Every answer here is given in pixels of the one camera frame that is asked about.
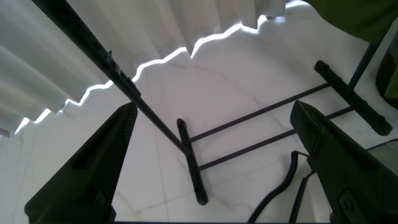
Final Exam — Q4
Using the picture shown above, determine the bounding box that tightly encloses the green printed shirt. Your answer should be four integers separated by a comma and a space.
306, 0, 398, 44

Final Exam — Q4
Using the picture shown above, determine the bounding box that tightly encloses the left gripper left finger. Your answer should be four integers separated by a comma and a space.
24, 101, 139, 223

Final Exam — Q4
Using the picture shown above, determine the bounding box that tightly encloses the white curtain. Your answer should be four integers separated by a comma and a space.
0, 0, 287, 138

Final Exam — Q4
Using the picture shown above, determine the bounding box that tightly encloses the black cable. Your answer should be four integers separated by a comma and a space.
248, 151, 310, 223

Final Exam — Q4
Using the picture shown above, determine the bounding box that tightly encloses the black clothes rack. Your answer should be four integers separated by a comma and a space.
30, 0, 393, 206

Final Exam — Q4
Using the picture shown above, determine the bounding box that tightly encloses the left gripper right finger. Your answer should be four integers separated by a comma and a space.
289, 99, 398, 223

